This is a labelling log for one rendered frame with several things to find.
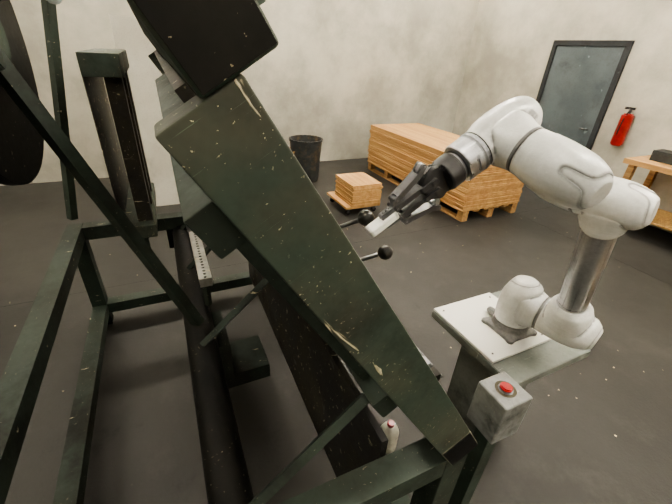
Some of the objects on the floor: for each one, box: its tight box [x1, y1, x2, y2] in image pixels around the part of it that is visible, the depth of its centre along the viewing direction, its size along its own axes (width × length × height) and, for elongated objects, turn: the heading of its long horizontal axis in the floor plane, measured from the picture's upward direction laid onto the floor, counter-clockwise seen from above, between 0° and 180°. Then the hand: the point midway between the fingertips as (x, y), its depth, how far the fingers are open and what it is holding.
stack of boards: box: [367, 123, 524, 222], centre depth 557 cm, size 246×104×78 cm, turn 20°
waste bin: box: [289, 135, 323, 183], centre depth 567 cm, size 54×54×65 cm
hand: (382, 222), depth 76 cm, fingers closed
